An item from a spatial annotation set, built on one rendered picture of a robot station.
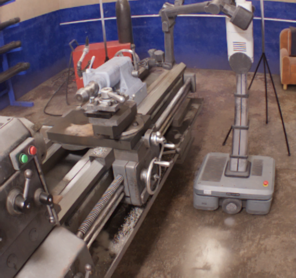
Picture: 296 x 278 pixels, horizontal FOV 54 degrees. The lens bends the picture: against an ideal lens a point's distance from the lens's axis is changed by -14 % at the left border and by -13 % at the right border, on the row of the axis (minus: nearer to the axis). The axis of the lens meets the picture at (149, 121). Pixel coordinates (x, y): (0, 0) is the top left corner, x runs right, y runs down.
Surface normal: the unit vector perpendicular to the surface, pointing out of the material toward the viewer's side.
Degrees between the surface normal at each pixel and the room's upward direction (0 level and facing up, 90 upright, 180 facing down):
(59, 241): 32
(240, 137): 90
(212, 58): 90
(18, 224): 90
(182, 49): 90
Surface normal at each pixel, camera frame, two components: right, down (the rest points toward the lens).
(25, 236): 0.94, 0.07
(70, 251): 0.42, -0.72
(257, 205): -0.34, 0.44
